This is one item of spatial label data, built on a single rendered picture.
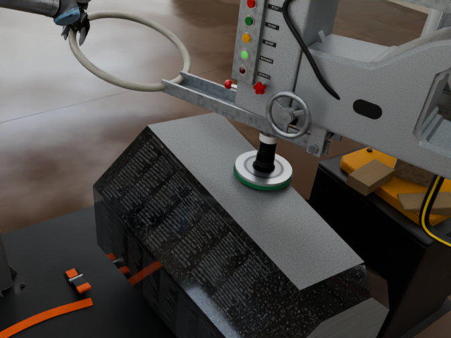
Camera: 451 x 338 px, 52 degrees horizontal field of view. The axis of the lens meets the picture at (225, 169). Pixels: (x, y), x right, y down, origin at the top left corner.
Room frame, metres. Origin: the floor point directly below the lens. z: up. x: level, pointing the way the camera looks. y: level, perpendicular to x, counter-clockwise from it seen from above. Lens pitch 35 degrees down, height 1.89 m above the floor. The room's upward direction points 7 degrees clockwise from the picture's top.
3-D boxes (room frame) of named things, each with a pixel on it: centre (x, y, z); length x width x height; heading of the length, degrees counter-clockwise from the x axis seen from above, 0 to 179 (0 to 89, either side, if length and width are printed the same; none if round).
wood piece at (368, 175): (1.61, -0.60, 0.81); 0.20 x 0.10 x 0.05; 137
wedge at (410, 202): (1.49, -0.81, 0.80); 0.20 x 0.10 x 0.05; 92
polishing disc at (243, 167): (1.42, -0.14, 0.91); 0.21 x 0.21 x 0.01
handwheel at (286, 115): (1.26, -0.18, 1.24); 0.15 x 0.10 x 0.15; 59
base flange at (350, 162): (1.72, -0.83, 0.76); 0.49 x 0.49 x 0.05; 39
